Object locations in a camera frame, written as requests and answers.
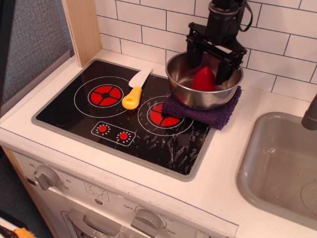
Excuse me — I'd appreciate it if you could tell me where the grey right oven knob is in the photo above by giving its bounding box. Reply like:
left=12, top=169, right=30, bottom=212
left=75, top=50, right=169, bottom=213
left=131, top=209, right=162, bottom=238

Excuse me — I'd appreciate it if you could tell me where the grey toy faucet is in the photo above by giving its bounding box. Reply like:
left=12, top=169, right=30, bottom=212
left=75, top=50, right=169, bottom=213
left=301, top=95, right=317, bottom=130

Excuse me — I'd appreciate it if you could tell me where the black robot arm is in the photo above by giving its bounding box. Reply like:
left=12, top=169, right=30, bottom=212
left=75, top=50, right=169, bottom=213
left=186, top=0, right=253, bottom=85

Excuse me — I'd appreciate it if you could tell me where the red toy strawberry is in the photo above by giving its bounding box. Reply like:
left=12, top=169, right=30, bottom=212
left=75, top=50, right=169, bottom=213
left=190, top=66, right=216, bottom=92

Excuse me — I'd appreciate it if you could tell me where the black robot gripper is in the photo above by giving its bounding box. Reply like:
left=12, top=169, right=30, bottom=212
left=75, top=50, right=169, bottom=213
left=186, top=9, right=246, bottom=85

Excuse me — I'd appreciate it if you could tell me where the purple folded cloth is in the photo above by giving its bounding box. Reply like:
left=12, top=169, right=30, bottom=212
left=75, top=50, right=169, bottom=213
left=162, top=86, right=242, bottom=130

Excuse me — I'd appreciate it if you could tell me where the grey oven door handle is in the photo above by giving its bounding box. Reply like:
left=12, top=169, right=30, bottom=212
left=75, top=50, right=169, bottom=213
left=68, top=209, right=139, bottom=238

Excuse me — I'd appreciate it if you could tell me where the black toy stove top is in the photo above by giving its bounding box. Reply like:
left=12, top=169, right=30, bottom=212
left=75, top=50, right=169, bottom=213
left=32, top=60, right=215, bottom=181

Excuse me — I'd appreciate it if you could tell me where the grey toy sink basin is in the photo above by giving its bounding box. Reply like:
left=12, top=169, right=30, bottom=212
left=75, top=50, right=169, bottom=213
left=237, top=112, right=317, bottom=230

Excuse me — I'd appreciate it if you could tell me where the yellow handled toy knife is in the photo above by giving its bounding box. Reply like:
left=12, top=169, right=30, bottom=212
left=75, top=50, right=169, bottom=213
left=122, top=68, right=153, bottom=110

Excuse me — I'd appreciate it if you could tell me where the stainless steel bowl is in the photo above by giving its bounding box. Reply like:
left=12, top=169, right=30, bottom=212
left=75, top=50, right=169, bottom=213
left=165, top=52, right=243, bottom=111

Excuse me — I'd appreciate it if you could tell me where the white toy oven front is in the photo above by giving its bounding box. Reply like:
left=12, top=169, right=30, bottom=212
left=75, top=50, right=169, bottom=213
left=13, top=153, right=238, bottom=238

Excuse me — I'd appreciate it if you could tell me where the light wooden post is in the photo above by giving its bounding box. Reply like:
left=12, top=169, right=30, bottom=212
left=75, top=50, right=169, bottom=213
left=62, top=0, right=102, bottom=68

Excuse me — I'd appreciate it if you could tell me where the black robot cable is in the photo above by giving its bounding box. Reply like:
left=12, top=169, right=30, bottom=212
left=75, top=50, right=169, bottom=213
left=236, top=0, right=253, bottom=32

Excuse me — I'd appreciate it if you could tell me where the orange and black plush toy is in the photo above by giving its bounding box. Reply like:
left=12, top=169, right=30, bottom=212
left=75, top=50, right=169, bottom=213
left=0, top=226, right=35, bottom=238

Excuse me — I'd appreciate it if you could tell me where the grey oven knob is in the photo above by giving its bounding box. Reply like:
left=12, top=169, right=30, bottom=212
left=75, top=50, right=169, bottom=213
left=131, top=209, right=162, bottom=238
left=34, top=165, right=59, bottom=191

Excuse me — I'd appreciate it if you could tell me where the grey left oven knob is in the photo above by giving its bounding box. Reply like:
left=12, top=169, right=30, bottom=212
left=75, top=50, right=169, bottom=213
left=34, top=165, right=59, bottom=191

